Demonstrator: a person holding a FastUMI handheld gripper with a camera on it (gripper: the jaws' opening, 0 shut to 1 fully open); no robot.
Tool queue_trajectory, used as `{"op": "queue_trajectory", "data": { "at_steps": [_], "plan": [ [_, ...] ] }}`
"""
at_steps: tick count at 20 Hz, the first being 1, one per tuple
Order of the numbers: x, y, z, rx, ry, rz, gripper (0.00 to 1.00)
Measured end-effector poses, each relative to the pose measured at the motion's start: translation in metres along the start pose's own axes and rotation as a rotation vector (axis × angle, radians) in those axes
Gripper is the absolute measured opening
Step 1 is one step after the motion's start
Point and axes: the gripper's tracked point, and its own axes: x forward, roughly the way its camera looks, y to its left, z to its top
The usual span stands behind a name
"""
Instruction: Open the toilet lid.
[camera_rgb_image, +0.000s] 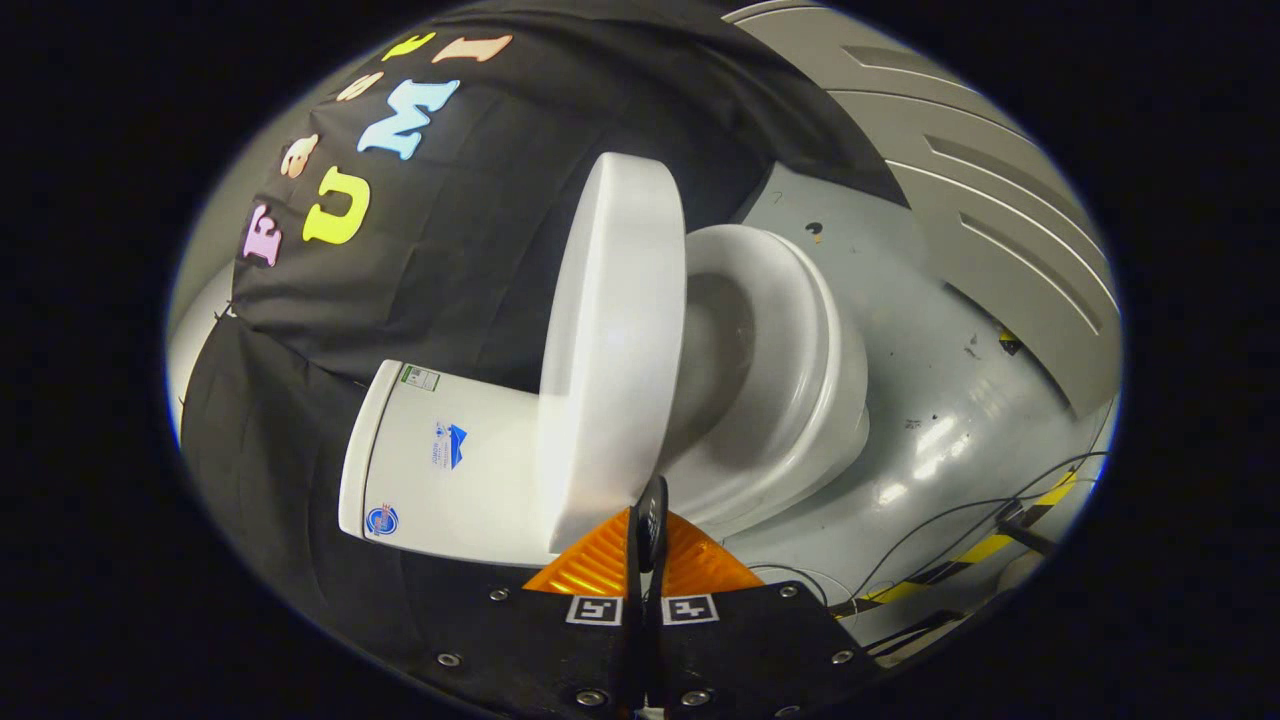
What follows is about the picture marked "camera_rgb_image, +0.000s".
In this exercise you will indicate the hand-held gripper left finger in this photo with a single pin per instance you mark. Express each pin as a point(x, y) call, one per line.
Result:
point(560, 650)

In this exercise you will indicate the black backdrop cloth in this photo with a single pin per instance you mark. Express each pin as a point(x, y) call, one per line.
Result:
point(450, 230)

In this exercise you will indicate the white toilet lid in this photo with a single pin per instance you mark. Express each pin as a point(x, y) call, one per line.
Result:
point(610, 350)

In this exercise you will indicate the white toilet with tank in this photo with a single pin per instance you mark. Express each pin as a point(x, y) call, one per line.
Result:
point(450, 480)

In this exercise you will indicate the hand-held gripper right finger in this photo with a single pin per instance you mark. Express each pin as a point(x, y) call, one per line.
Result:
point(740, 650)

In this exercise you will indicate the white cabinet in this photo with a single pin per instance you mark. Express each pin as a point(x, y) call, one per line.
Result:
point(1000, 190)

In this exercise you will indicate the black rod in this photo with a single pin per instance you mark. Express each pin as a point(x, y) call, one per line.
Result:
point(1028, 532)

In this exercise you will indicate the yellow black floor tape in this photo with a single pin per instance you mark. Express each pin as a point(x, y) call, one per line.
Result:
point(985, 549)

